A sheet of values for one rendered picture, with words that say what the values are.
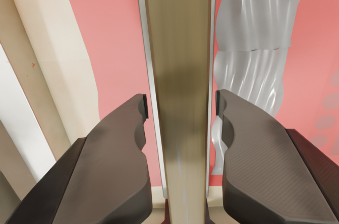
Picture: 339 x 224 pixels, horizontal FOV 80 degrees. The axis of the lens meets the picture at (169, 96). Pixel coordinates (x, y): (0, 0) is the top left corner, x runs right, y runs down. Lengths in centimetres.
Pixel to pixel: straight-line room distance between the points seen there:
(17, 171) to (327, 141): 212
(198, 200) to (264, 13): 16
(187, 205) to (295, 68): 17
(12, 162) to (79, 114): 188
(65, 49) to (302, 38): 23
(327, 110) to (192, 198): 19
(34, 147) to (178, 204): 17
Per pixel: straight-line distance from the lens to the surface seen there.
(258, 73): 23
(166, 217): 28
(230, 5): 21
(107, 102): 25
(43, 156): 28
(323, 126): 31
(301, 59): 25
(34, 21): 24
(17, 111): 25
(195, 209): 18
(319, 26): 24
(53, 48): 24
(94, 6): 21
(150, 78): 18
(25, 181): 226
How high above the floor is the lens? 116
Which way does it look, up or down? 61 degrees down
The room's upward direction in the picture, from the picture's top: 178 degrees counter-clockwise
